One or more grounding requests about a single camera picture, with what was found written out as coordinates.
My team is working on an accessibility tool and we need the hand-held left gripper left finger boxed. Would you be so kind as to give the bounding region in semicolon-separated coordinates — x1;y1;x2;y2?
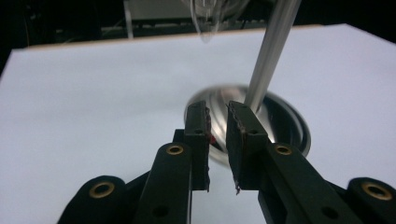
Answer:
182;100;213;192

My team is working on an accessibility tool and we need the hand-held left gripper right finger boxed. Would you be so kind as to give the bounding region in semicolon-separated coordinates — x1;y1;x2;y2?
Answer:
225;100;271;196

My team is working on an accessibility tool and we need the steel utensil stand with hooks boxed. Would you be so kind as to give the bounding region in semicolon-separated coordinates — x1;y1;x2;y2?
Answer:
183;0;312;167

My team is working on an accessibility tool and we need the white work mat board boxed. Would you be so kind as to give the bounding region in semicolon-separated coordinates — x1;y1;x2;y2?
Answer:
0;22;396;224

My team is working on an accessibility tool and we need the white metal stand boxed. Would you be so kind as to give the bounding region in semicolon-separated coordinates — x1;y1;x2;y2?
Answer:
122;0;200;40

